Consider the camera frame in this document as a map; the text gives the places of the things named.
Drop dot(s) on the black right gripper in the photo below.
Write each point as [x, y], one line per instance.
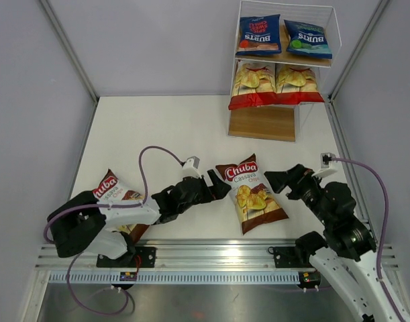
[295, 178]

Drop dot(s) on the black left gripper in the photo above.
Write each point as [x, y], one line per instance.
[218, 190]

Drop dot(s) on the brown chuba bag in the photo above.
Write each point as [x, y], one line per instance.
[254, 202]
[112, 188]

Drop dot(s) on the red Chuba bag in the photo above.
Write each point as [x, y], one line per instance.
[254, 85]
[296, 85]

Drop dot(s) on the blue Burts sea salt bag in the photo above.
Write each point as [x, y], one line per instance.
[306, 39]

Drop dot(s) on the blue Burts spicy chilli bag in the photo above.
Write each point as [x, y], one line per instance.
[259, 36]

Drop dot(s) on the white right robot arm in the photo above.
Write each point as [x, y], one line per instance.
[346, 253]

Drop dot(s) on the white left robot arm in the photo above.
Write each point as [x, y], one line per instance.
[84, 224]

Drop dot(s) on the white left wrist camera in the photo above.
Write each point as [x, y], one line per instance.
[190, 167]

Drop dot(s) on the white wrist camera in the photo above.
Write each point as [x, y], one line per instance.
[190, 167]
[328, 167]

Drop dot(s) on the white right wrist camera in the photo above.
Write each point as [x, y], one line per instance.
[328, 167]

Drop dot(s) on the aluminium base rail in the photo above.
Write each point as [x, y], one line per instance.
[188, 261]

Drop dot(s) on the white wire wooden shelf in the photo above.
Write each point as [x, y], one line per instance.
[278, 121]

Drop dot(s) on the right aluminium frame post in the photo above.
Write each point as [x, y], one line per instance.
[370, 26]

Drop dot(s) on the aluminium frame post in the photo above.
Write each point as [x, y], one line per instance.
[370, 26]
[66, 45]

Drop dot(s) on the left aluminium frame post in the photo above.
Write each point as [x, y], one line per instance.
[66, 45]

